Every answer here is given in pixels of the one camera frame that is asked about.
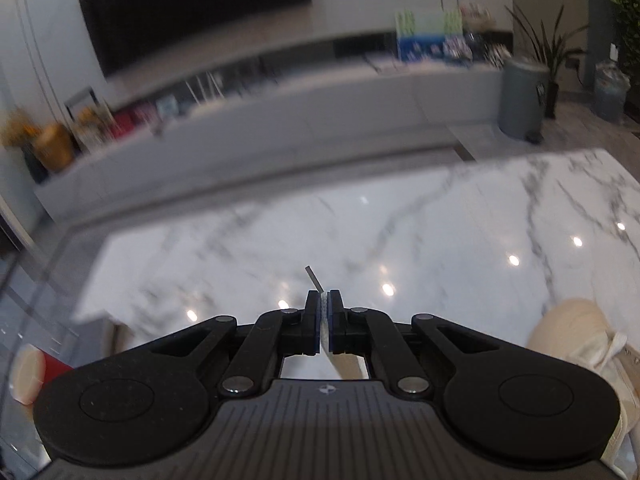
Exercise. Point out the grey trash bin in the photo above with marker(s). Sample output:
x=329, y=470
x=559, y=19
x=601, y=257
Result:
x=522, y=100

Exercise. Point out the picture frame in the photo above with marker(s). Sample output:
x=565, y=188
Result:
x=80, y=105

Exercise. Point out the red and white box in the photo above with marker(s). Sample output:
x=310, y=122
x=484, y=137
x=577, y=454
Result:
x=45, y=375

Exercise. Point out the long-leaf potted plant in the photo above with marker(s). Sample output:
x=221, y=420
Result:
x=550, y=55

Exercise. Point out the white router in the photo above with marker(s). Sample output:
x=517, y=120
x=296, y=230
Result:
x=205, y=87

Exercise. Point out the small photo cards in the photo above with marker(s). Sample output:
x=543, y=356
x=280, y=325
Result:
x=455, y=47

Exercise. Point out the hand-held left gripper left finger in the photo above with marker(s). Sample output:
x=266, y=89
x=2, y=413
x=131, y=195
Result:
x=316, y=325

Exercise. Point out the grey television console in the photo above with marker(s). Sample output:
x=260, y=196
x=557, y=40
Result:
x=300, y=120

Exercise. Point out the cream canvas shoe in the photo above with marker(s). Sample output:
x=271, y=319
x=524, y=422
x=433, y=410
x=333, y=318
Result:
x=575, y=330

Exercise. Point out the plastic water jug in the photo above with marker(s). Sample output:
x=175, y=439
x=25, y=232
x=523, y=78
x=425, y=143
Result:
x=612, y=92

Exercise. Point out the black television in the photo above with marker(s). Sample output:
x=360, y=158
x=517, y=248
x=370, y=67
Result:
x=200, y=10

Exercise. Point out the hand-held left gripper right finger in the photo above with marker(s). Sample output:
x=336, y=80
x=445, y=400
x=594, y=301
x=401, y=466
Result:
x=334, y=332

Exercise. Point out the blue and green painting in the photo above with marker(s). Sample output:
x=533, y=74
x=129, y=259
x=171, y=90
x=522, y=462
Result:
x=425, y=35

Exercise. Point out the yellow flowers in dark vase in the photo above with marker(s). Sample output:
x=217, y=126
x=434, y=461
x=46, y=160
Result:
x=22, y=130

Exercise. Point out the golden vase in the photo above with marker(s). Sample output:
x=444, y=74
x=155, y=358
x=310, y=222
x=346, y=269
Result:
x=56, y=147

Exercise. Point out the white shoelace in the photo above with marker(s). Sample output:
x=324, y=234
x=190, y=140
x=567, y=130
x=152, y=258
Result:
x=314, y=279

